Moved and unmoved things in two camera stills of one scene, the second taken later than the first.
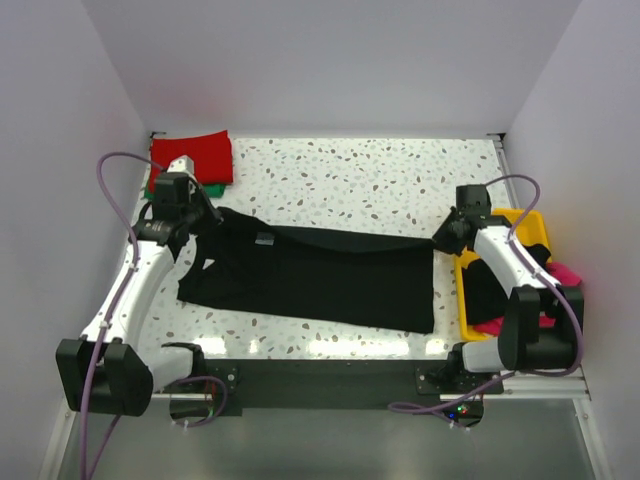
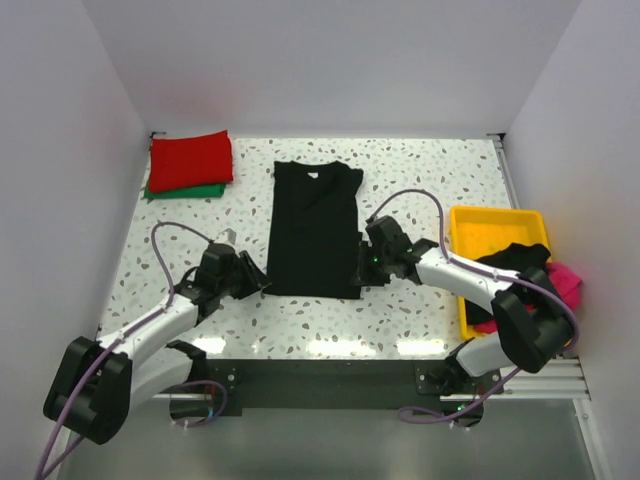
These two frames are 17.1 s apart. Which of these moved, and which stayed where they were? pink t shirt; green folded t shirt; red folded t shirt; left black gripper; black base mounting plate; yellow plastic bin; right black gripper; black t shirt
Moved: left black gripper; right black gripper; black t shirt
Stayed: red folded t shirt; green folded t shirt; black base mounting plate; pink t shirt; yellow plastic bin
